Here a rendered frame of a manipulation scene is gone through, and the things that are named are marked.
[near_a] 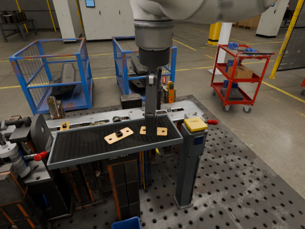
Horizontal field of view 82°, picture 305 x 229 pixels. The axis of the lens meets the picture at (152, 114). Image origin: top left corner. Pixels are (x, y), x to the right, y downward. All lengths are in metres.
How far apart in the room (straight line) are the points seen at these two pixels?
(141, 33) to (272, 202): 0.96
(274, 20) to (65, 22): 9.13
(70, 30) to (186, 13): 8.36
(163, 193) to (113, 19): 8.04
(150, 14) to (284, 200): 1.02
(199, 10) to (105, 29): 8.33
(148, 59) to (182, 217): 0.71
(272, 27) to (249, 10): 10.43
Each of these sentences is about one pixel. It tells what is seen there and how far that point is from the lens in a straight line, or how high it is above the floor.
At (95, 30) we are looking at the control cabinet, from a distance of 8.56.
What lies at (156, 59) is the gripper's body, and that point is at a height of 1.40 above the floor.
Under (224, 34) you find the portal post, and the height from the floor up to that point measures 0.88.
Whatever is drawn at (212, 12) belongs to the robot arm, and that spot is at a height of 1.49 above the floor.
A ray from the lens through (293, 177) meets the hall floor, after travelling 2.38.
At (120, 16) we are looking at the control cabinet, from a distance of 8.59.
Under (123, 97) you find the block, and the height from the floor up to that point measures 1.03.
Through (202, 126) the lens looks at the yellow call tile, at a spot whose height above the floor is 1.16.
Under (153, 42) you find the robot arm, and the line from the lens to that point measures 0.40.
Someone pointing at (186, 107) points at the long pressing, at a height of 1.00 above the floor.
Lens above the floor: 1.51
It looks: 33 degrees down
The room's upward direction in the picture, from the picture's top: straight up
